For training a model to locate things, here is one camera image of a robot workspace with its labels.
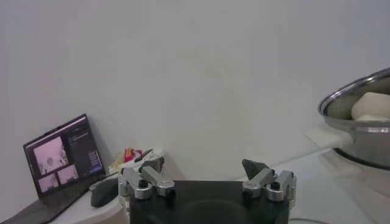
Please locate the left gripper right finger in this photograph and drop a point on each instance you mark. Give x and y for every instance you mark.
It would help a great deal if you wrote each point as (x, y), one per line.
(262, 179)

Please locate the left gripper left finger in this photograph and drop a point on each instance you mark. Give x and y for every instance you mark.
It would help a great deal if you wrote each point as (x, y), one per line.
(152, 179)

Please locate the black and white device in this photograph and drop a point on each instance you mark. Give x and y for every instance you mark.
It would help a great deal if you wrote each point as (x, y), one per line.
(152, 156)

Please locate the yellow snack packet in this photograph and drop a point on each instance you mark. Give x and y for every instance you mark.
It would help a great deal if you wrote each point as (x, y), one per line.
(117, 162)

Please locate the white laptop side table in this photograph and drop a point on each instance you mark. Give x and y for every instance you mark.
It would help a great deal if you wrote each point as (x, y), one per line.
(100, 216)

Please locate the red snack packet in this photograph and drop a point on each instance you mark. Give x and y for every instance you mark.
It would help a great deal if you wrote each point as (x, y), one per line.
(131, 154)

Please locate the black laptop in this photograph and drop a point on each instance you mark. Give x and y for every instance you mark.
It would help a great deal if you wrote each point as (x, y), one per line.
(64, 155)

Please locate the black computer mouse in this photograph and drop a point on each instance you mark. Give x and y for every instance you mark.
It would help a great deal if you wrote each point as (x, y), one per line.
(103, 193)

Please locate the perforated steel steamer basket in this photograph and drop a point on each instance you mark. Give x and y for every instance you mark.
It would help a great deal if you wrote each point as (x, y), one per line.
(365, 143)

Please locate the white steamed baozi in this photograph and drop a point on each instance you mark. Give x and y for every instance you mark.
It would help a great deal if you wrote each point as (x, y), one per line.
(371, 105)

